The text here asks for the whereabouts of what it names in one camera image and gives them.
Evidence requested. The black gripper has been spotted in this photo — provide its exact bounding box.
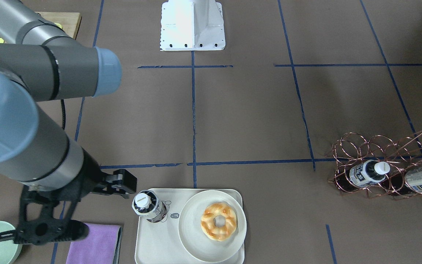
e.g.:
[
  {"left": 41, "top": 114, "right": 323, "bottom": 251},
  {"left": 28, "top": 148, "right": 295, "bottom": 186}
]
[{"left": 75, "top": 150, "right": 137, "bottom": 200}]

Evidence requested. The tea bottle white cap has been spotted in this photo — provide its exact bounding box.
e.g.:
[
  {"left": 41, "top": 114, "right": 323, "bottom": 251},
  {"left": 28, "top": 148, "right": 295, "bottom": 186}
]
[{"left": 131, "top": 190, "right": 167, "bottom": 223}]

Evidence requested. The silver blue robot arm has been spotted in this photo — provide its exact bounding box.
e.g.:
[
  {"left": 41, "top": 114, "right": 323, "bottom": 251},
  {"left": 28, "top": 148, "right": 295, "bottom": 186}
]
[{"left": 0, "top": 0, "right": 136, "bottom": 201}]

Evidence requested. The purple folded cloth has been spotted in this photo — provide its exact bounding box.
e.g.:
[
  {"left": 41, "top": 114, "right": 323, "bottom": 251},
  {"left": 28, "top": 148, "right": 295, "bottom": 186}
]
[{"left": 66, "top": 223, "right": 123, "bottom": 264}]

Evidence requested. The cream round plate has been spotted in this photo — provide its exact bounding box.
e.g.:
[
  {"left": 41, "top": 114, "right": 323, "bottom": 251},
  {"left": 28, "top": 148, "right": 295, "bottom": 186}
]
[{"left": 178, "top": 189, "right": 247, "bottom": 264}]

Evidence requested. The glazed donut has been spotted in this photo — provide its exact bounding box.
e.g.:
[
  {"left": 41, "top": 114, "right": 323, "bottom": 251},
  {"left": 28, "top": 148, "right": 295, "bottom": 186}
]
[{"left": 200, "top": 202, "right": 237, "bottom": 242}]

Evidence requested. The bamboo cutting board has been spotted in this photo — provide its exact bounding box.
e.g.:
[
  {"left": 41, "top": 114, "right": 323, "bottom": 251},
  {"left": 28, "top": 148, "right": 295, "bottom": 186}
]
[{"left": 0, "top": 10, "right": 82, "bottom": 44}]

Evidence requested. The lemon slice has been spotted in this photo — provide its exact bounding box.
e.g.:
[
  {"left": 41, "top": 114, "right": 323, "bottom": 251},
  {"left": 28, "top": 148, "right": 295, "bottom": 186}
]
[{"left": 54, "top": 22, "right": 63, "bottom": 30}]

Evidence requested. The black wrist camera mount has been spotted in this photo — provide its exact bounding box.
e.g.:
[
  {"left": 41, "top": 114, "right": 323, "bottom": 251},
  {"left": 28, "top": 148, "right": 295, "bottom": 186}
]
[{"left": 13, "top": 186, "right": 89, "bottom": 245}]

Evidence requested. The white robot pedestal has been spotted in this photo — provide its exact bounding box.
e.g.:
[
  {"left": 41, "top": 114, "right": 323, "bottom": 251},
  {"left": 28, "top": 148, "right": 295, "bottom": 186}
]
[{"left": 160, "top": 0, "right": 226, "bottom": 51}]

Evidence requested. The copper wire bottle rack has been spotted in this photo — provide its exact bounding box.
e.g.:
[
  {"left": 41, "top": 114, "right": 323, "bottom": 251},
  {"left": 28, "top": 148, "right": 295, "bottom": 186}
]
[{"left": 328, "top": 130, "right": 422, "bottom": 199}]

